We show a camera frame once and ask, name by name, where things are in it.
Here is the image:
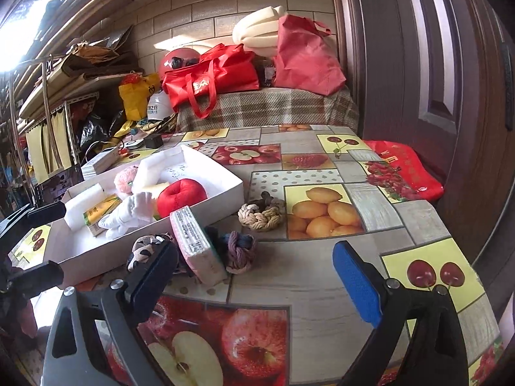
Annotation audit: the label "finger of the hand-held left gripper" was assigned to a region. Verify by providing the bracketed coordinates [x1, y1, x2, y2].
[0, 201, 67, 236]
[0, 261, 65, 294]

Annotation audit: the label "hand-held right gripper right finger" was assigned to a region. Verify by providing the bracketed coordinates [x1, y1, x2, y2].
[332, 240, 469, 386]

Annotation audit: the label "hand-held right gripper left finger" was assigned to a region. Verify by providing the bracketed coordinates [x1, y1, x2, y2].
[42, 241, 180, 386]

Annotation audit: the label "white shallow cardboard box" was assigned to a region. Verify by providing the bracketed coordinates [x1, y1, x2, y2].
[43, 144, 245, 287]

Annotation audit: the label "yellow green tissue pack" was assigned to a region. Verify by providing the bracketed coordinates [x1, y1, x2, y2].
[82, 194, 123, 237]

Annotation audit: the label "white plush glove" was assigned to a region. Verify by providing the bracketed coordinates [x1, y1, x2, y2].
[98, 191, 155, 239]

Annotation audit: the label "red plush apple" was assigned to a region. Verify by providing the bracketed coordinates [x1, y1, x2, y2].
[156, 179, 209, 218]

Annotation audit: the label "pink plush ball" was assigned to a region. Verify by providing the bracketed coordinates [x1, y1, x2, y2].
[114, 165, 139, 194]

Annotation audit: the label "fruit print tablecloth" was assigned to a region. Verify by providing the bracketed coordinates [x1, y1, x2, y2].
[8, 124, 505, 386]

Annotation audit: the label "pink white tissue pack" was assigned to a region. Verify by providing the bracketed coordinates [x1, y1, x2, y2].
[170, 206, 229, 287]

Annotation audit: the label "yellow curtain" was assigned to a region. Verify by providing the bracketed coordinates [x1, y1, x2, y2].
[25, 108, 73, 179]

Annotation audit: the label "metal storage rack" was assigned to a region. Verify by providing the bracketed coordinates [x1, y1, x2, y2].
[8, 58, 101, 186]

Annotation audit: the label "black plastic bag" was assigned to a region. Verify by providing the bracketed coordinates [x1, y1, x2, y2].
[79, 110, 125, 149]

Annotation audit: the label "dark grey scrunchie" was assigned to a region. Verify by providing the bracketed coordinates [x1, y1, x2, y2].
[247, 191, 287, 212]

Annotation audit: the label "red plastic bag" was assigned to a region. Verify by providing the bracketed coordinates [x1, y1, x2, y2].
[364, 140, 444, 202]

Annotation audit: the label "yellow shopping bag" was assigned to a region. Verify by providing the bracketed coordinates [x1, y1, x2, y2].
[118, 73, 161, 121]

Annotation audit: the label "white helmet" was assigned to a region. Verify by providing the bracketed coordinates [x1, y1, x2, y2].
[147, 90, 174, 121]

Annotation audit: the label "stacked cardboard sheets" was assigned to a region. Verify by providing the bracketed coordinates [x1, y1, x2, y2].
[60, 24, 139, 77]

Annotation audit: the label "plaid blanket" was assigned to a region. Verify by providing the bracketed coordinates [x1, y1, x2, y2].
[176, 86, 360, 133]

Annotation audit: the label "red helmet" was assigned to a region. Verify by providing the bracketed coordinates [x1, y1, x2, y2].
[157, 47, 202, 83]

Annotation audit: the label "bright red tote bag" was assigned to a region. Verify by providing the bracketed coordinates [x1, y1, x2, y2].
[162, 43, 260, 119]

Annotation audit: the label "brown door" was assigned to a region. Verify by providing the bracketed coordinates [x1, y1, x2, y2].
[328, 0, 515, 314]

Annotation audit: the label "dull red fabric bag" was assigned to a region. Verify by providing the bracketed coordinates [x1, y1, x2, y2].
[274, 14, 347, 97]

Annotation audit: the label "cream foam rolls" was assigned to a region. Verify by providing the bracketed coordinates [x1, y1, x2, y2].
[232, 6, 287, 58]

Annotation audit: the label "purple rope knot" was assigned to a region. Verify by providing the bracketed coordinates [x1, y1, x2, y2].
[223, 231, 257, 275]

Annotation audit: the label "beige rope knot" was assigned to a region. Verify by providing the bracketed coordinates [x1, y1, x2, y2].
[238, 203, 286, 233]

